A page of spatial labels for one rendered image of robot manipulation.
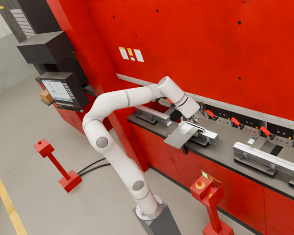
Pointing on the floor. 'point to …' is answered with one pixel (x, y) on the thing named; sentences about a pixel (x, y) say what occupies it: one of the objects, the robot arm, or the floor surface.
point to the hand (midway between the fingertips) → (199, 117)
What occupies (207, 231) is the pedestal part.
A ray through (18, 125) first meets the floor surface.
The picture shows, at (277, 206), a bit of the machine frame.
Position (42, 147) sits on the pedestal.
